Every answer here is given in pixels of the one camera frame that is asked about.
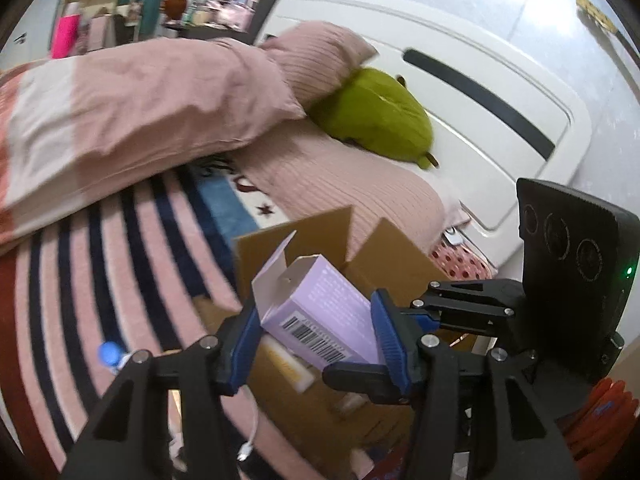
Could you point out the purple carton box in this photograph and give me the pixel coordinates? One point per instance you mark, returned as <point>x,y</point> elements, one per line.
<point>314,311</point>

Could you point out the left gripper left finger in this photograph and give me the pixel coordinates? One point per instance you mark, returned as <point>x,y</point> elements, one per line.
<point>126,436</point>

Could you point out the brown cardboard box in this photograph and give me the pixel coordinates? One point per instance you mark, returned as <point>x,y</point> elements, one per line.
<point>316,433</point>

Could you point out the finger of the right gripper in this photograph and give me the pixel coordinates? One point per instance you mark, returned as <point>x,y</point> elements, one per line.
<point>370,380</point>
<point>469,306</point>

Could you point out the pink striped pillow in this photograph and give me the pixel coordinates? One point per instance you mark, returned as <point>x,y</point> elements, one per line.
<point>316,58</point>

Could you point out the brown plush on desk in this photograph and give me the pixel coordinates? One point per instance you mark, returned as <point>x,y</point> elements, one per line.
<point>173,9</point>

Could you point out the striped fleece blanket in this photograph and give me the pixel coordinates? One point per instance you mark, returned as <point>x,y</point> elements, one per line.
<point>124,270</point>

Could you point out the white yellow rectangular case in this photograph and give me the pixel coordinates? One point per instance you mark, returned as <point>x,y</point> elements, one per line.
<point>293,371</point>

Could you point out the green plush toy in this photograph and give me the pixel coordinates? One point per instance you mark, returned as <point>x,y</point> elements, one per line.
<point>376,112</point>

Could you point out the white bed headboard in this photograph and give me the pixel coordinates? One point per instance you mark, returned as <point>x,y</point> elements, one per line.
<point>497,115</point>

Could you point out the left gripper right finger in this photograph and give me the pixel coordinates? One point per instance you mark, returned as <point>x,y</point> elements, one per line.
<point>512,435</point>

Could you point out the pink lower pillow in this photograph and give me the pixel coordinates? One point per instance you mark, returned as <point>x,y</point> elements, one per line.
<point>307,172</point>

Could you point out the white cable adapter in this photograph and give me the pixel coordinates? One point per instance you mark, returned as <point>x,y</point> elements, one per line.
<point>245,450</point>

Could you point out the striped folded duvet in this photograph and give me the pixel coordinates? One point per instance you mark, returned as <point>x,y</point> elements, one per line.
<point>76,130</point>

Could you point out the pink gift bag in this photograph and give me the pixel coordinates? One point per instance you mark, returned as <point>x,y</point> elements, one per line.
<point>65,35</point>

